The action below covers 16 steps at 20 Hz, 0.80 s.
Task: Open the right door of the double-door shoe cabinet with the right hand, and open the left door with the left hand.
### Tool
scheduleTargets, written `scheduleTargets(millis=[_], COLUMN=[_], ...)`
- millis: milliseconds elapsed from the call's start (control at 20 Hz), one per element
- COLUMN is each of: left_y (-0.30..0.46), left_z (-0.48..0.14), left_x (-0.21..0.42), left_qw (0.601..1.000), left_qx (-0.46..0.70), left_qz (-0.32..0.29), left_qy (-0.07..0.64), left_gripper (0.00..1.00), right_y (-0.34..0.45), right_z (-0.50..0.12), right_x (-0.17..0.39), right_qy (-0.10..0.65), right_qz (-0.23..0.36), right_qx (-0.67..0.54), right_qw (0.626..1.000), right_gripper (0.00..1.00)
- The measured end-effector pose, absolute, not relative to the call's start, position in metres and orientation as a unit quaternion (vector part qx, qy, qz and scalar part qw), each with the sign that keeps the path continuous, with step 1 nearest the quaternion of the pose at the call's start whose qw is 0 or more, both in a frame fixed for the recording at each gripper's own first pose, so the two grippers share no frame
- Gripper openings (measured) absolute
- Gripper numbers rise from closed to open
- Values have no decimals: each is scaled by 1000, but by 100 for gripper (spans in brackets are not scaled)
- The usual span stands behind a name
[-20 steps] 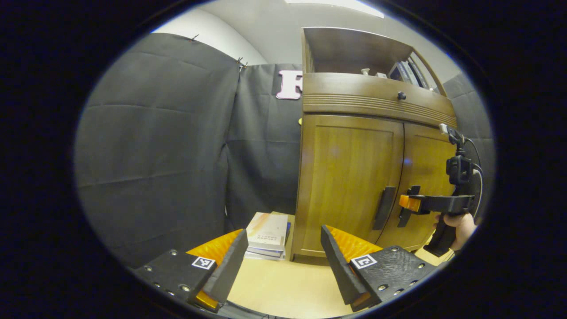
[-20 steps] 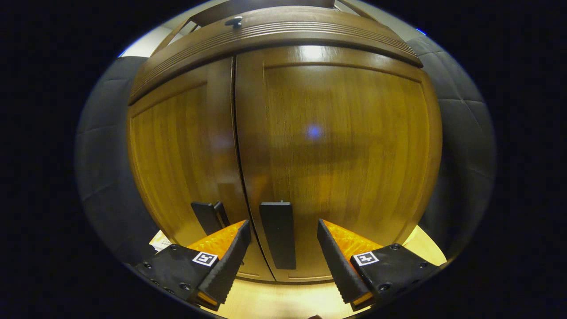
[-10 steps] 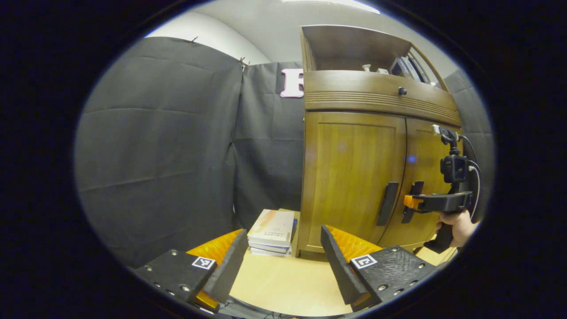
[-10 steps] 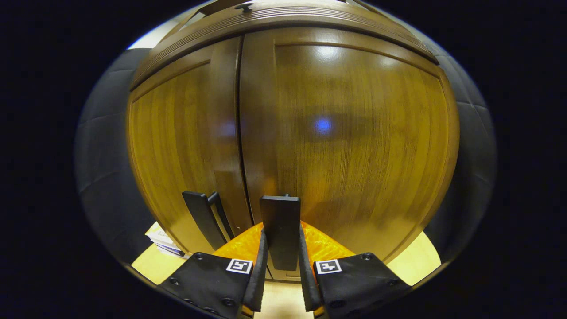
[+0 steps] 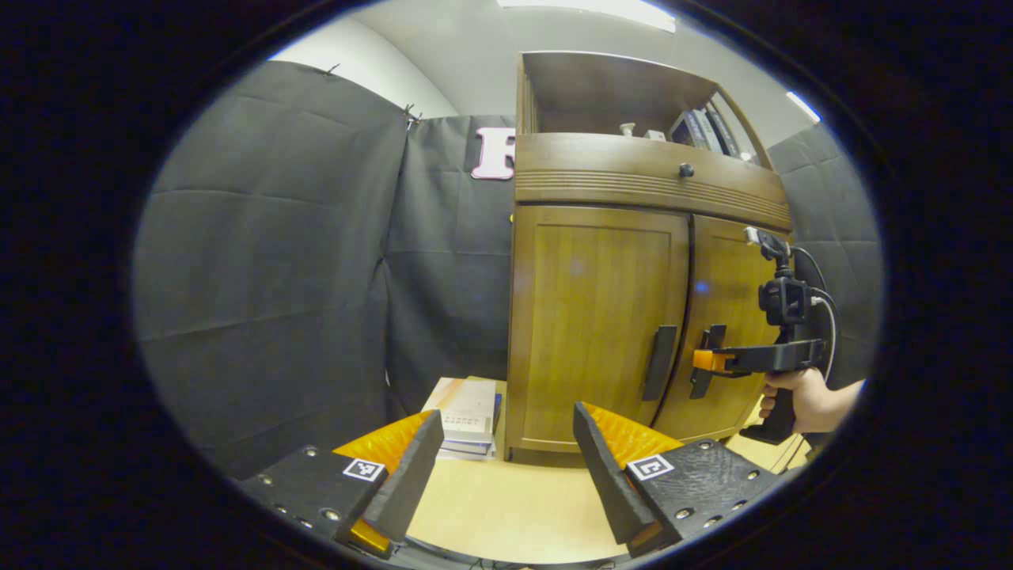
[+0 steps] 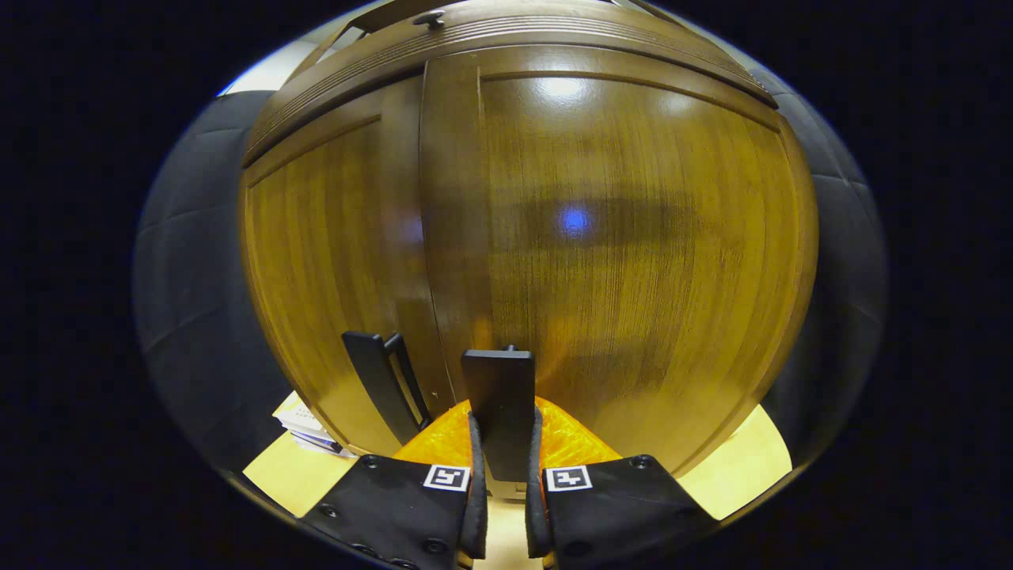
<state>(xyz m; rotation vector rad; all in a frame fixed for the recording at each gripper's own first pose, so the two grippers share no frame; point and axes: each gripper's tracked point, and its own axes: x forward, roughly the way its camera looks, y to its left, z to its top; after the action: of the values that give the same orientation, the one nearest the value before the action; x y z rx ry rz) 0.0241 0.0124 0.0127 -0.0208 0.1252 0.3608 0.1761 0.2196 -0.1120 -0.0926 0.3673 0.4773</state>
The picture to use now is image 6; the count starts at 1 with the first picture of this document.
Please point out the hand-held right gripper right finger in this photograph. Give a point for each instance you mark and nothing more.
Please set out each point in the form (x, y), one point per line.
(617, 507)

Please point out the wooden shoe cabinet door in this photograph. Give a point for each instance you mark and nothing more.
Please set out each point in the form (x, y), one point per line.
(332, 253)
(633, 277)

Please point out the stack of books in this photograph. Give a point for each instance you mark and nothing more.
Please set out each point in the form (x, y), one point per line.
(305, 423)

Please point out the black round drawer knob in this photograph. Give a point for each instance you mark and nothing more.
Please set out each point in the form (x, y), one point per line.
(430, 17)

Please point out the wooden cabinet drawer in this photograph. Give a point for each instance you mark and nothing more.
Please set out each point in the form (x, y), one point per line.
(514, 36)

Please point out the wooden double-door shoe cabinet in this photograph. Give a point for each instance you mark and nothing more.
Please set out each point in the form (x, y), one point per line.
(491, 39)

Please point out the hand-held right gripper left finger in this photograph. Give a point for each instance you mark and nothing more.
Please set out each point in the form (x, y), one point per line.
(396, 507)

